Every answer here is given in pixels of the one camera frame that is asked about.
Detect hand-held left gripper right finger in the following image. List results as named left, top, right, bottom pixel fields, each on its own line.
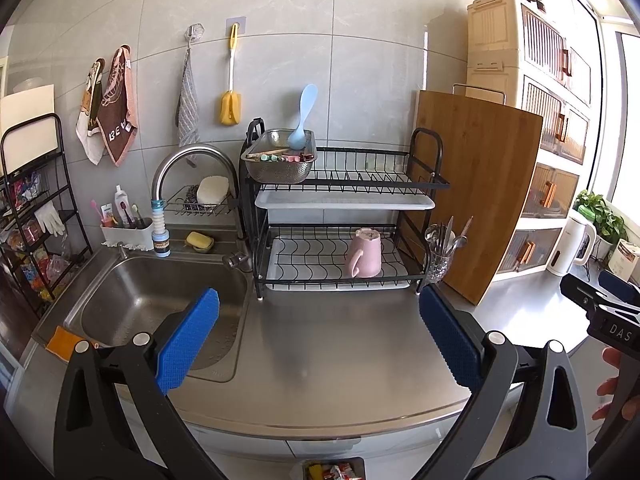
left=417, top=284, right=593, bottom=480

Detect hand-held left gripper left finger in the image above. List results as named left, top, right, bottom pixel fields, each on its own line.
left=52, top=287, right=231, bottom=480

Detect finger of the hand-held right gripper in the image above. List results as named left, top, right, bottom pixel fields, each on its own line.
left=598, top=270, right=640, bottom=311
left=560, top=274, right=608, bottom=321

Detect grey square trash bin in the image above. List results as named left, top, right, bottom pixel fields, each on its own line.
left=301, top=456, right=366, bottom=480

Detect person's right hand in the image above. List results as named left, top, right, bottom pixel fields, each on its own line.
left=595, top=347, right=626, bottom=421

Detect white countertop appliance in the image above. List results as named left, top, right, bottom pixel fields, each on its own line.
left=607, top=239, right=640, bottom=286

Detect white electric kettle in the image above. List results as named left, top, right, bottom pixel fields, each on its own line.
left=546, top=209, right=598, bottom=278

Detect stainless steel sink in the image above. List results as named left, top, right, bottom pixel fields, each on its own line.
left=32, top=245, right=251, bottom=383

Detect glass cutlery holder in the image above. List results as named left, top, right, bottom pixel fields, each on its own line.
left=424, top=251, right=453, bottom=285

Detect green potted plant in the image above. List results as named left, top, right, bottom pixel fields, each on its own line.
left=572, top=190, right=630, bottom=261

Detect pink mug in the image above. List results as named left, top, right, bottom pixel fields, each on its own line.
left=342, top=227, right=383, bottom=279

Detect blue white faucet filter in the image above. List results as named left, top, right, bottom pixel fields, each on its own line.
left=150, top=199, right=172, bottom=258

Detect white cabinet door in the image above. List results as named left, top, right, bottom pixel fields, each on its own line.
left=285, top=410, right=468, bottom=480
left=117, top=395, right=301, bottom=480

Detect white toothbrush holder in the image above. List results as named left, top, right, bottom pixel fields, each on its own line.
left=99, top=220, right=155, bottom=252

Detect orange cleaning cloth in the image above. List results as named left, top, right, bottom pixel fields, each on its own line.
left=45, top=326, right=88, bottom=363

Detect white drip tray under mug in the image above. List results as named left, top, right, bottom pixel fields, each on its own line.
left=264, top=237, right=412, bottom=291

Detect white round sponge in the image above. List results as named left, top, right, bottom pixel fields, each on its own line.
left=196, top=175, right=231, bottom=206

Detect wooden cutting board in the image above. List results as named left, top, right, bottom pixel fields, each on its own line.
left=402, top=90, right=544, bottom=307

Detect white toothpaste tube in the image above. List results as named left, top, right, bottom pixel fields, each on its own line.
left=112, top=185, right=130, bottom=226

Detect black two-tier dish rack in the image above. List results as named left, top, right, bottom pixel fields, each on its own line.
left=240, top=117, right=451, bottom=298

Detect window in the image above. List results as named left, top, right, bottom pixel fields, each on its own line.
left=600, top=15, right=640, bottom=241

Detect long white drip tray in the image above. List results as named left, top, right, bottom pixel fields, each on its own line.
left=254, top=189, right=436, bottom=211

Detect red candy wrapper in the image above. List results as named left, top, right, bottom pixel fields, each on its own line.
left=322, top=462, right=358, bottom=480

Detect steel mesh colander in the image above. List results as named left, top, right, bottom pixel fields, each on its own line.
left=241, top=129, right=317, bottom=184

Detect white rubber gloves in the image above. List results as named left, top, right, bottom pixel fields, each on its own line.
left=34, top=201, right=67, bottom=237

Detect curved steel faucet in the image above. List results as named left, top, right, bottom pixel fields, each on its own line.
left=150, top=144, right=246, bottom=241

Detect pile of colourful snack packets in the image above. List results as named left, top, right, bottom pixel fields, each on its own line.
left=0, top=170, right=71, bottom=301

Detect bundle of chopsticks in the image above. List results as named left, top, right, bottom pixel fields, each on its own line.
left=247, top=147, right=311, bottom=163

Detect black metal shelf rack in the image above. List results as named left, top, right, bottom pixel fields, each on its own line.
left=0, top=112, right=93, bottom=318

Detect brown hand towel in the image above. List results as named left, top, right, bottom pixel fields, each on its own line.
left=96, top=46, right=140, bottom=168

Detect cream bear hand towel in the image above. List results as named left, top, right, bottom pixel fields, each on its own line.
left=75, top=58, right=108, bottom=166

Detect grey checked dishcloth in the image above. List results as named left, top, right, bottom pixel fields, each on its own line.
left=176, top=50, right=202, bottom=163

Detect blue rice paddle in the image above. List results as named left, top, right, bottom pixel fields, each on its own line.
left=286, top=83, right=319, bottom=151

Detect yellow bottle brush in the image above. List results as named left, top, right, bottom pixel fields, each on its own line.
left=217, top=22, right=243, bottom=127

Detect beige storage cabinet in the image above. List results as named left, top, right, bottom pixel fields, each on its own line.
left=466, top=0, right=593, bottom=276

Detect white board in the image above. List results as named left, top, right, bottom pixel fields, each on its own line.
left=0, top=84, right=58, bottom=171

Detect black wire sink basket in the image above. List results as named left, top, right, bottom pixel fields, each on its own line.
left=162, top=185, right=238, bottom=217

